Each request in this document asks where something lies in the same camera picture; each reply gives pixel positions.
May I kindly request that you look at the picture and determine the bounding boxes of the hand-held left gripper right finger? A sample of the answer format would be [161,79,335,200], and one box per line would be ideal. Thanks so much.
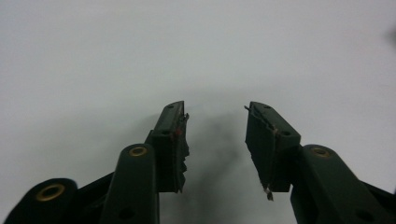
[244,101,303,202]

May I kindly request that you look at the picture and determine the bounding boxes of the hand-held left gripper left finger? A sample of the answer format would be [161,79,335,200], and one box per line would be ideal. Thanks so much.
[145,100,191,194]

